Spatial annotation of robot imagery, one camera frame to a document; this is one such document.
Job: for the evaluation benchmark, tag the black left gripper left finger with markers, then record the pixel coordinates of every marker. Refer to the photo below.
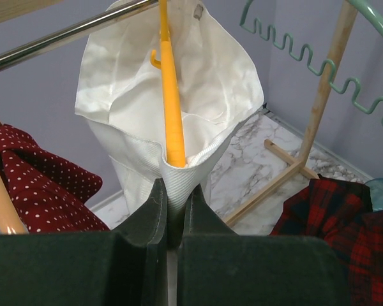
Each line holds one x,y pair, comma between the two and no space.
124,266

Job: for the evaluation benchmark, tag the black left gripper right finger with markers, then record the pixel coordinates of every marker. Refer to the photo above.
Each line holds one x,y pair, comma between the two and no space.
216,266

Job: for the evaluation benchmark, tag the yellow plastic hanger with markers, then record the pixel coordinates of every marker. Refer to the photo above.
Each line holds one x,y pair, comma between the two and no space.
174,137

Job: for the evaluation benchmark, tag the red plaid skirt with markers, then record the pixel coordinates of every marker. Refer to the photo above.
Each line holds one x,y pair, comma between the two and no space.
341,213

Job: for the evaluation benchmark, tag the white skirt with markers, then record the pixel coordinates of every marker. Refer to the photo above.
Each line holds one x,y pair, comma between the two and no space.
120,95

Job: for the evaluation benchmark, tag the red polka dot garment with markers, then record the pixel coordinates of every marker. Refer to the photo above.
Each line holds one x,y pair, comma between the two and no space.
48,192

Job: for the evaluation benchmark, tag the blue transparent tray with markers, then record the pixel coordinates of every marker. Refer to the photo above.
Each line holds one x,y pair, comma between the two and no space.
376,193

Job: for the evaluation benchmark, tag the wooden clothes rack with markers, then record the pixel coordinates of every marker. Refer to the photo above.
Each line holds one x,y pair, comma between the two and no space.
344,25

